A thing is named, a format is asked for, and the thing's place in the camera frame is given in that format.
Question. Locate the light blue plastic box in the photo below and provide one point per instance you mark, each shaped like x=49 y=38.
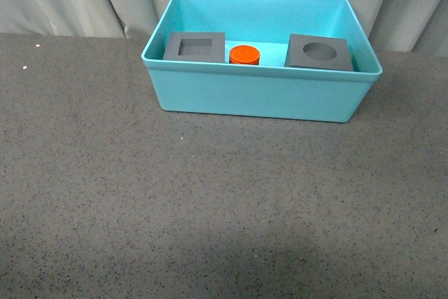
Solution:
x=270 y=88

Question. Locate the gray block with round hole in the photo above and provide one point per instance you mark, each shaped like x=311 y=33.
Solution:
x=318 y=52

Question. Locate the orange cylinder with white numbers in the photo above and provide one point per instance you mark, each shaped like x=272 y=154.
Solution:
x=244 y=54

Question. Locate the gray block with square hole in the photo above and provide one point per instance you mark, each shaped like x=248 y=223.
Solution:
x=196 y=47

